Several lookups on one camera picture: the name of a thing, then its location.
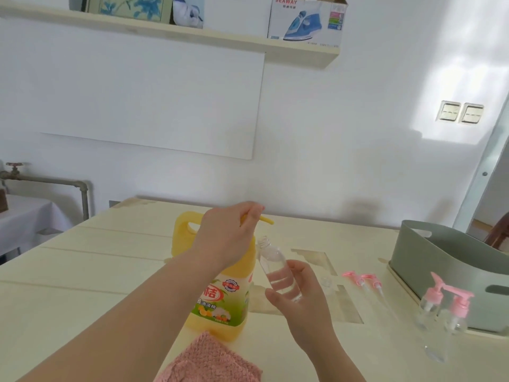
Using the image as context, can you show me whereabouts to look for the grey-green plastic basket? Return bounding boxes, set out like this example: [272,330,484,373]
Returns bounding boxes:
[389,220,509,335]

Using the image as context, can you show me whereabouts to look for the person's left hand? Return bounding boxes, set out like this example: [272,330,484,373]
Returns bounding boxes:
[190,201,266,275]

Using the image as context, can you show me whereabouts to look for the grey metal pipe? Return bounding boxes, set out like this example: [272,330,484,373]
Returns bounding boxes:
[0,170,90,221]

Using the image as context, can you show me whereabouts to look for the person's right hand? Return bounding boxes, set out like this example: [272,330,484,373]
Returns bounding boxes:
[265,259,335,354]

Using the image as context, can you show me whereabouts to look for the white iron packaging box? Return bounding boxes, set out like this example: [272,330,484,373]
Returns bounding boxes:
[267,0,349,50]

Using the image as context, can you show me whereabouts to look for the white wall switch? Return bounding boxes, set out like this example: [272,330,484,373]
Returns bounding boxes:
[458,102,485,125]
[436,100,462,123]

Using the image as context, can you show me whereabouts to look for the person's left forearm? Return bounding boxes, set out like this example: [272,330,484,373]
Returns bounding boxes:
[17,258,212,382]

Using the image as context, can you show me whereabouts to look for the yellow detergent jug with pump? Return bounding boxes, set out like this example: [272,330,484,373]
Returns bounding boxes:
[171,210,275,343]

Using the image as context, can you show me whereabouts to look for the white door frame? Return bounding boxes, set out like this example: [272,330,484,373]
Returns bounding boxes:
[452,133,509,233]

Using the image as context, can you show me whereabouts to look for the white rounded shelf item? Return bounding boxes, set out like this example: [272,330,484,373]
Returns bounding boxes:
[171,0,206,29]

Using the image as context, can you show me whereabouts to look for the white tablecloth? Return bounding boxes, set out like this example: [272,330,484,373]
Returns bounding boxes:
[0,194,74,255]

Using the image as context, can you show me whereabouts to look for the white wall board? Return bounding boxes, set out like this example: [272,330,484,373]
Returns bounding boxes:
[39,31,266,160]

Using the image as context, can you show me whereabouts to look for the pink textured cloth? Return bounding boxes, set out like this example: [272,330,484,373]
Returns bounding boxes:
[153,331,263,382]

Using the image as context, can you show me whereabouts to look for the dark wooden chair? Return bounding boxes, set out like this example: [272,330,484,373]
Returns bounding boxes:
[483,212,509,249]

